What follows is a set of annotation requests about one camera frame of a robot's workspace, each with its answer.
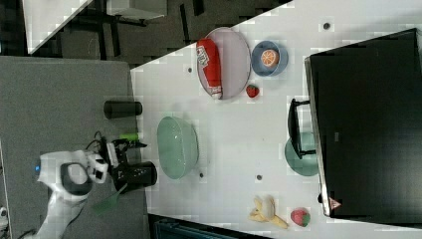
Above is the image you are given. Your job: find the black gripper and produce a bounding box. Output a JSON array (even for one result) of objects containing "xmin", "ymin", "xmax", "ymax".
[{"xmin": 105, "ymin": 138, "xmax": 157, "ymax": 194}]

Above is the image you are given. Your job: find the green strainer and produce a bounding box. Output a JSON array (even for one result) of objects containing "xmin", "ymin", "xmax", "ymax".
[{"xmin": 157, "ymin": 117, "xmax": 199, "ymax": 179}]

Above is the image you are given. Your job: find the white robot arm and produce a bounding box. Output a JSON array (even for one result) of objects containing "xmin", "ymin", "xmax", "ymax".
[{"xmin": 19, "ymin": 137, "xmax": 157, "ymax": 239}]

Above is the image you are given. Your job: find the black cylinder upper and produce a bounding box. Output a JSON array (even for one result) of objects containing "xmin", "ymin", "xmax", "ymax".
[{"xmin": 104, "ymin": 101, "xmax": 142, "ymax": 120}]

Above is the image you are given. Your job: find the peeled banana toy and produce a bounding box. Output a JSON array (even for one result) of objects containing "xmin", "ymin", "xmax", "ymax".
[{"xmin": 249, "ymin": 196, "xmax": 289, "ymax": 229}]

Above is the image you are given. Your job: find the red ketchup bottle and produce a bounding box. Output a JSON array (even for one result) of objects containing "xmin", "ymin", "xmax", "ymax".
[{"xmin": 196, "ymin": 38, "xmax": 222, "ymax": 100}]

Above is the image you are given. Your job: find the small red strawberry toy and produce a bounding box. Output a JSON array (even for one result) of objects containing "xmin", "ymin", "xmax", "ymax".
[{"xmin": 246, "ymin": 85, "xmax": 260, "ymax": 99}]

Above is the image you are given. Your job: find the grey round plate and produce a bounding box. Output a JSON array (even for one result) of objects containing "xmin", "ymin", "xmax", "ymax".
[{"xmin": 197, "ymin": 28, "xmax": 251, "ymax": 100}]

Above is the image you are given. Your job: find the large red strawberry toy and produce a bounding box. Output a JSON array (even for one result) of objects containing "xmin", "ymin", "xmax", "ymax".
[{"xmin": 291, "ymin": 208, "xmax": 311, "ymax": 227}]

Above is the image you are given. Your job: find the green cup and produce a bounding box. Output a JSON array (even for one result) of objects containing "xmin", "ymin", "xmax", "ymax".
[{"xmin": 285, "ymin": 132, "xmax": 318, "ymax": 176}]

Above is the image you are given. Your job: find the small blue bowl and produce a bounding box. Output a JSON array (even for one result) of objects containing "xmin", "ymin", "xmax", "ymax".
[{"xmin": 251, "ymin": 41, "xmax": 289, "ymax": 77}]

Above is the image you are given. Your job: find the orange slice toy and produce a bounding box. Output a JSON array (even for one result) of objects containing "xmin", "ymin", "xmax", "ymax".
[{"xmin": 261, "ymin": 49, "xmax": 280, "ymax": 68}]

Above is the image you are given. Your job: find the black toaster oven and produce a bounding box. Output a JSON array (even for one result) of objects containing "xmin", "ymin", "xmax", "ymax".
[{"xmin": 288, "ymin": 28, "xmax": 422, "ymax": 228}]

